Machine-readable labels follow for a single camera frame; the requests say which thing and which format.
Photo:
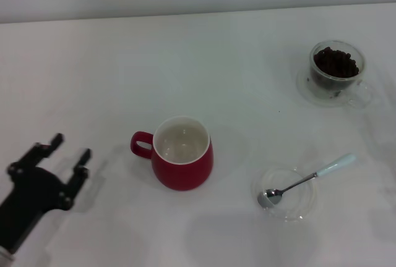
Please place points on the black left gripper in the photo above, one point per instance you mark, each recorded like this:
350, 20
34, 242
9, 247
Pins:
34, 193

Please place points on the red ceramic mug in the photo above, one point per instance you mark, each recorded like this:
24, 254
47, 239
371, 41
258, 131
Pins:
182, 177

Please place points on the clear glass dish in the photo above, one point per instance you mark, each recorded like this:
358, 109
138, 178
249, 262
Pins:
297, 209

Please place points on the clear glass saucer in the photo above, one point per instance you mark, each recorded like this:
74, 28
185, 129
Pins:
304, 91

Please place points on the pile of coffee beans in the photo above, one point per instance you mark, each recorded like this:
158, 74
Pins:
337, 63

